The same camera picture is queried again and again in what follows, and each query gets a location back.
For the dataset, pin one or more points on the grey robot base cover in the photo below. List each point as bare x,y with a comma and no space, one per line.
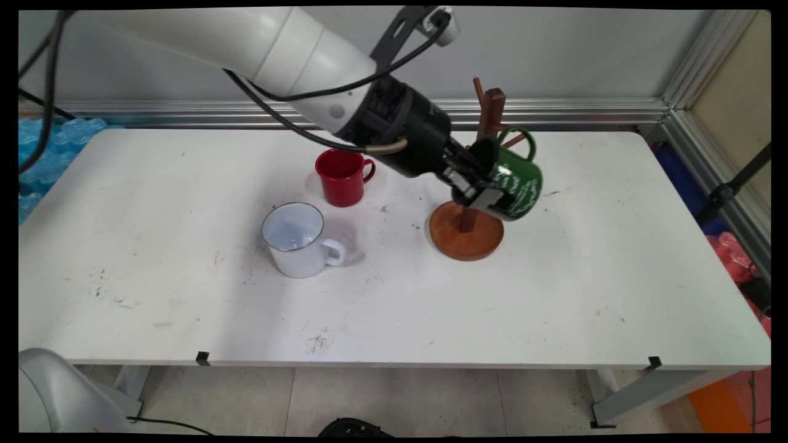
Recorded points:
52,394

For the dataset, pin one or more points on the black table edge clip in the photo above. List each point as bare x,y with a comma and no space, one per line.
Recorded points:
654,362
202,357

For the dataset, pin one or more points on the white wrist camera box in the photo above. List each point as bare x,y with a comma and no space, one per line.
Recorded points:
444,24

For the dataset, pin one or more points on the aluminium frame corner post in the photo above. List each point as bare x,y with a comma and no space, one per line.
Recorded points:
708,58

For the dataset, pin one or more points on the orange plastic item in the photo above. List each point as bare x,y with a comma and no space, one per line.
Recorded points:
717,406

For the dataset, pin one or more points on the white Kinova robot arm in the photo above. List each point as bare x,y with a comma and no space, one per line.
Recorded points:
277,43

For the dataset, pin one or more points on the wooden mug tree stand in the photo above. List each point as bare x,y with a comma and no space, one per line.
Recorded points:
466,243

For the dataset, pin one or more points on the horizontal aluminium frame rail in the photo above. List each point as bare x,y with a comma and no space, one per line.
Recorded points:
585,112

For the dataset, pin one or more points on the blue plastic box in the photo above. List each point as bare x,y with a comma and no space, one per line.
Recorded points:
683,178

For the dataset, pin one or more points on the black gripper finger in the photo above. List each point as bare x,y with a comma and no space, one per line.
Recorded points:
486,198
471,159

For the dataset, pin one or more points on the grey table leg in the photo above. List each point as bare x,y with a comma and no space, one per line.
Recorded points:
646,394
130,387

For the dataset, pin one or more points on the white enamel mug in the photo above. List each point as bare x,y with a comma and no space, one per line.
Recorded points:
298,246

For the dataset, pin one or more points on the red plastic bag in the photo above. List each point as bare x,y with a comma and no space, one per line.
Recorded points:
732,255

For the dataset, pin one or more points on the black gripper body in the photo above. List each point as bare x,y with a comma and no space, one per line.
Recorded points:
415,132

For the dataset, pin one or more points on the red ceramic mug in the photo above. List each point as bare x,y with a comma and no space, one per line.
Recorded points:
341,181

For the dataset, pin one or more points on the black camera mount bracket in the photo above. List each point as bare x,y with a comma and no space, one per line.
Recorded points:
394,37

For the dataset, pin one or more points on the sloping aluminium frame rail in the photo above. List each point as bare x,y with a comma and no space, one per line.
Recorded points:
732,209

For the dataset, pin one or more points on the dark green enamel mug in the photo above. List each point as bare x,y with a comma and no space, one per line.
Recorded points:
517,184

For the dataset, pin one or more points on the black tripod pole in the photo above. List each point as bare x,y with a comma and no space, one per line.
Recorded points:
729,187

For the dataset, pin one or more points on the blue bubble wrap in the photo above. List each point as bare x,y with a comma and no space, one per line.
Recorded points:
49,154

